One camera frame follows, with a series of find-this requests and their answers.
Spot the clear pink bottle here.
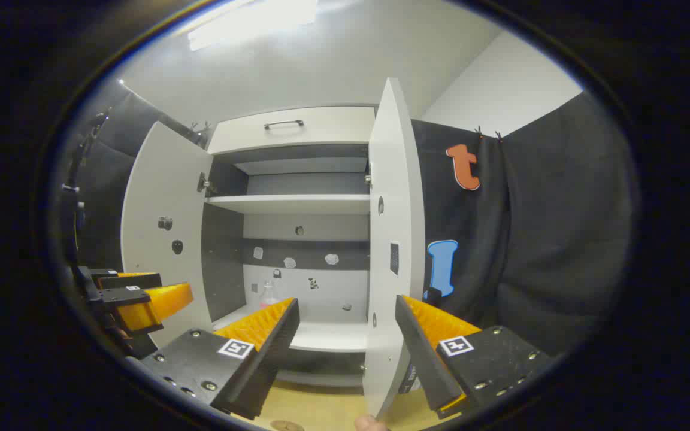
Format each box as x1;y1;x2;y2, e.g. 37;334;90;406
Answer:
259;280;280;309

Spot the white cabinet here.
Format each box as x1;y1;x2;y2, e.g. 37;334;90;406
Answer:
201;105;379;387

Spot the dark book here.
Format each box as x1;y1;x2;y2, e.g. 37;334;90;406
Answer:
399;359;422;394

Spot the black stand pole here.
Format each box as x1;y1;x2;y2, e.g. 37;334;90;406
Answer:
60;110;112;270

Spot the white cabinet door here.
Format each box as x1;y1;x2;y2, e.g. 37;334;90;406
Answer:
362;77;426;420
120;122;215;348

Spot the white cabinet shelf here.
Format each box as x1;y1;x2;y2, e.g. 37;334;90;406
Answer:
206;193;371;215

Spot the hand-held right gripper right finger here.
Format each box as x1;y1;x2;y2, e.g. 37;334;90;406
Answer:
395;295;555;420

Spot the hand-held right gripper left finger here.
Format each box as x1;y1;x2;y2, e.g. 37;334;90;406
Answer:
141;298;301;421

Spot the black backdrop cloth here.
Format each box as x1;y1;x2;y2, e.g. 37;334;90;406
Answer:
52;78;642;360

